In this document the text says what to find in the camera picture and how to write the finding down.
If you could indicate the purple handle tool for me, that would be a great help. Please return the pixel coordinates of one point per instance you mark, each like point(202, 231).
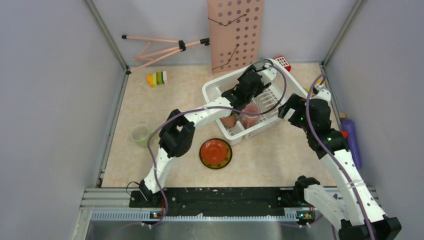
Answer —
point(348, 132)

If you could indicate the white plastic dish rack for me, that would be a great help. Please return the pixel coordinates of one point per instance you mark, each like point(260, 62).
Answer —
point(282, 84)

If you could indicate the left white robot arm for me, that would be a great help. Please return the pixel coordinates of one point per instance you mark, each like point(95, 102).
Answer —
point(177, 133)

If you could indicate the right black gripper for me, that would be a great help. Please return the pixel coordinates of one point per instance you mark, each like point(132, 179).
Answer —
point(295, 102)

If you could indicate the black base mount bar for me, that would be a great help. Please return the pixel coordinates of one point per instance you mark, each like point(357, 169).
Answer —
point(220, 202)

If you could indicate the red bowl yellow rim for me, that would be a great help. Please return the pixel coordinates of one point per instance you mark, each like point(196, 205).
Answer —
point(215, 153)

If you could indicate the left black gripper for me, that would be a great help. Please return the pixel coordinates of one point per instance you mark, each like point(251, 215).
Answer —
point(261, 86)

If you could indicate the white plate green rim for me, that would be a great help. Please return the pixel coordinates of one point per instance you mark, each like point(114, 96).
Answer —
point(262, 64)

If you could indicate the red toy basket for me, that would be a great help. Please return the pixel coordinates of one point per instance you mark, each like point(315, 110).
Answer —
point(284, 62)

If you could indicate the pink perforated board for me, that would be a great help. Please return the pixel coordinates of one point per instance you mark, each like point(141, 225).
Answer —
point(234, 33)

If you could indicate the light green mug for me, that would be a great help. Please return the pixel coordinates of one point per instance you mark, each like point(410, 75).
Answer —
point(140, 134)

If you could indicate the small wooden block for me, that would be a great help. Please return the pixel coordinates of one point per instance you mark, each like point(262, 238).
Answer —
point(342, 116)

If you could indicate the yellow green toy block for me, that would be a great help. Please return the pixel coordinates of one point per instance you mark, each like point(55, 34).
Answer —
point(320, 84)

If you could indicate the stacked coloured toy blocks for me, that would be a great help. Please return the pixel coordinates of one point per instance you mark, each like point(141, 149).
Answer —
point(157, 79)

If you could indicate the pink glass mug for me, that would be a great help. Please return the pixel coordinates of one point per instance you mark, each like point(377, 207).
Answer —
point(251, 118)

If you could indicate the orange dotted mug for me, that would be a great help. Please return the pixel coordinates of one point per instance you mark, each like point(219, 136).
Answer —
point(229, 121)

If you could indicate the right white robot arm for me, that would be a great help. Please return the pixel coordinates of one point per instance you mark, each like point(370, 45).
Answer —
point(357, 216)

